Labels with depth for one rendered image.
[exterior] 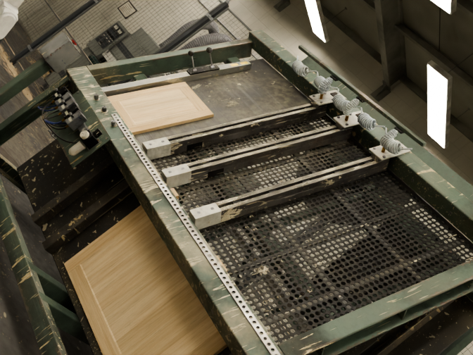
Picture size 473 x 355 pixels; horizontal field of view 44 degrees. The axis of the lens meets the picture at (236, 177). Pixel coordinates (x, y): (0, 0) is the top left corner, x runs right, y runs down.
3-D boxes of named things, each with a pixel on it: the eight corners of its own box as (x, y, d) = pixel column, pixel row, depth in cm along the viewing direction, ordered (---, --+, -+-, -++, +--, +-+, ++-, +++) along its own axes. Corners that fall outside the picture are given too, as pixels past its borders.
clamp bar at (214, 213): (186, 219, 257) (188, 177, 242) (392, 156, 307) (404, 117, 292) (196, 234, 250) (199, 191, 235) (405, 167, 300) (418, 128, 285)
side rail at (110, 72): (87, 82, 350) (86, 65, 343) (246, 53, 397) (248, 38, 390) (90, 86, 346) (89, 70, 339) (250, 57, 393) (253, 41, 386)
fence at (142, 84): (101, 94, 330) (100, 87, 328) (246, 65, 370) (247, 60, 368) (103, 98, 327) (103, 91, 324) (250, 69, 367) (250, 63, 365)
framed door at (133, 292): (66, 265, 290) (63, 263, 289) (155, 197, 293) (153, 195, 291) (133, 420, 232) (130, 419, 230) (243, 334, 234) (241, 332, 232)
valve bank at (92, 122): (28, 99, 310) (65, 72, 312) (45, 115, 321) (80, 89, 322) (55, 151, 278) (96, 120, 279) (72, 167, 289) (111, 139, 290)
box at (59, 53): (36, 50, 323) (63, 31, 324) (50, 65, 332) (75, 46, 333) (42, 60, 315) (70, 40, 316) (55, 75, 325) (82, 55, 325)
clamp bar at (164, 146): (141, 151, 291) (140, 110, 276) (332, 105, 342) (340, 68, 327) (148, 163, 285) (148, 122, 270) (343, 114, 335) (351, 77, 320)
